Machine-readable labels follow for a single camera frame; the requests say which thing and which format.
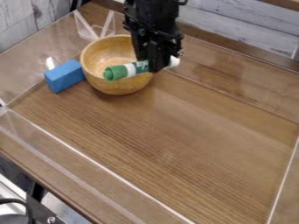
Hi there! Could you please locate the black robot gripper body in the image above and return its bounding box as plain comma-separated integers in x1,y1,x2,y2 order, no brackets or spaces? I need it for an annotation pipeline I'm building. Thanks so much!
124,0,188,44

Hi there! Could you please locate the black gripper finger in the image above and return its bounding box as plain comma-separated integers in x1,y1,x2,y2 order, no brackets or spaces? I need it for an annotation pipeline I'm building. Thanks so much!
148,40,181,73
130,25,148,61

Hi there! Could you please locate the green white dry-erase marker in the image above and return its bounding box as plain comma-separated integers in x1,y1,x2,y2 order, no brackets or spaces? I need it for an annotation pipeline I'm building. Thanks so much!
101,55,181,82

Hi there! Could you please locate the brown wooden bowl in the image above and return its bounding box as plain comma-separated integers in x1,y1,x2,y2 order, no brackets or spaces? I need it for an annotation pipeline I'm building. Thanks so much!
78,34,153,95

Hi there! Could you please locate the blue rectangular block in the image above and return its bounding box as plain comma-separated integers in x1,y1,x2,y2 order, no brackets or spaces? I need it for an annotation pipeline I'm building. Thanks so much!
42,59,85,94

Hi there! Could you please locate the black table leg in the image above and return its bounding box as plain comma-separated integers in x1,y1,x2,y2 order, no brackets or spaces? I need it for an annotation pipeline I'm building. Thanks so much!
30,182,45,202

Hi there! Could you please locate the clear acrylic corner bracket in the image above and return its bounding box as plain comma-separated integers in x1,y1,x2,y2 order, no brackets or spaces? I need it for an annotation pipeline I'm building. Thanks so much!
73,10,116,41

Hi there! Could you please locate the clear acrylic tray wall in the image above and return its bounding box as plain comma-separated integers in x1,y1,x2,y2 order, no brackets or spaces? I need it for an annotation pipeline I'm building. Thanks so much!
0,99,194,224

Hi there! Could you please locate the black cable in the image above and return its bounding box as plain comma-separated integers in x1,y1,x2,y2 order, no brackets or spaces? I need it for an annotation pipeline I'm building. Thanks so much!
0,198,38,224

